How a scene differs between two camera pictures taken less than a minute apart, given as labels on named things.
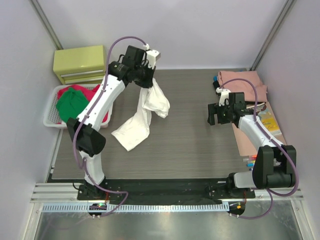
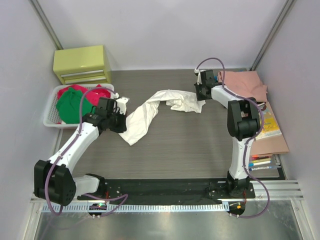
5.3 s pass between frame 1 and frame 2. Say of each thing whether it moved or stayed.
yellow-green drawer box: stayed
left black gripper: moved
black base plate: stayed
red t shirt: stayed
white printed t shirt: moved
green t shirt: stayed
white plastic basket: stayed
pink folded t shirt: stayed
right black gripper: moved
